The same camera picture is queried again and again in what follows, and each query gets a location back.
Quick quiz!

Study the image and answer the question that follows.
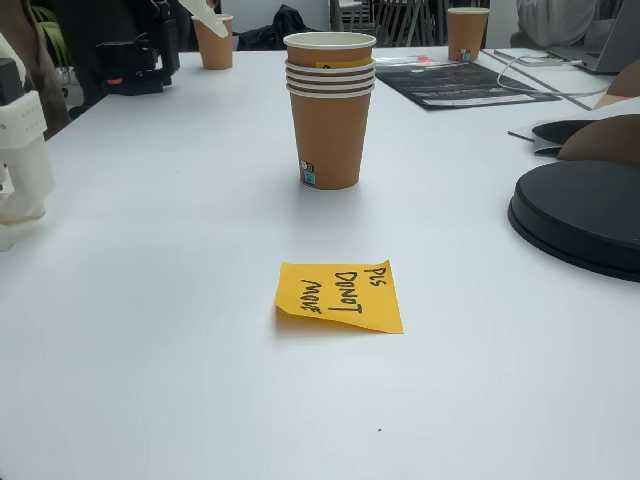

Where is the yellow handwritten sticky note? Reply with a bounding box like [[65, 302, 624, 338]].
[[273, 259, 405, 335], [315, 58, 374, 69]]

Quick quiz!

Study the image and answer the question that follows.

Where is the brown paper cup with sticker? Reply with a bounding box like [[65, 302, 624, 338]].
[[446, 7, 492, 63], [288, 87, 375, 191]]

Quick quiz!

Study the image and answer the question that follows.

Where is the black jacket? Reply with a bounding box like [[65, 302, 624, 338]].
[[237, 4, 332, 51]]

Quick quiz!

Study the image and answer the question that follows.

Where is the green plant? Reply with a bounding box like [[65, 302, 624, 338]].
[[32, 4, 69, 66]]

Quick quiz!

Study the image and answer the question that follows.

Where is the grey metal chair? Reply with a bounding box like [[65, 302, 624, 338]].
[[367, 0, 446, 49]]

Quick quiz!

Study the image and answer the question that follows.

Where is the white leaflet with red mark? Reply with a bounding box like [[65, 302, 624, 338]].
[[374, 54, 449, 69]]

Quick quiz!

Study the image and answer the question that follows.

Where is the black printed sheet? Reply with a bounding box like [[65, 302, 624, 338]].
[[374, 60, 564, 110]]

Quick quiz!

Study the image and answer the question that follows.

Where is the white flat adapter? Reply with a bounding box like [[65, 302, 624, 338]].
[[517, 54, 584, 67]]

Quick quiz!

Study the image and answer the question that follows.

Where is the black curved piece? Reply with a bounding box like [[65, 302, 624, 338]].
[[531, 119, 601, 152]]

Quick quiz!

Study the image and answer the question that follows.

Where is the white paper sheet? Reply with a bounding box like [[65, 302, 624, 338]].
[[507, 97, 640, 157]]

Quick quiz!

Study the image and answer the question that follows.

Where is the silver open laptop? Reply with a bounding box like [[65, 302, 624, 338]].
[[547, 0, 640, 76]]

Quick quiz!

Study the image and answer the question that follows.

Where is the brown curved cardboard piece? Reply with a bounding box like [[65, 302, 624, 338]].
[[557, 113, 640, 166]]

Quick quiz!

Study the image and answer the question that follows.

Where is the black round base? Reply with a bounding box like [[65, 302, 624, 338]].
[[507, 159, 640, 284]]

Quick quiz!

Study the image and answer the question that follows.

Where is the white cable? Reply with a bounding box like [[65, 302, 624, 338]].
[[496, 53, 614, 99]]

